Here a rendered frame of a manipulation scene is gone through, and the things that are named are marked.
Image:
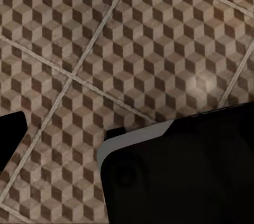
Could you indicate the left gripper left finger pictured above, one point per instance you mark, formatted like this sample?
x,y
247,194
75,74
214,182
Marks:
x,y
12,129

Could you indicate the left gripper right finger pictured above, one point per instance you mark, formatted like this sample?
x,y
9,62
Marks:
x,y
246,128

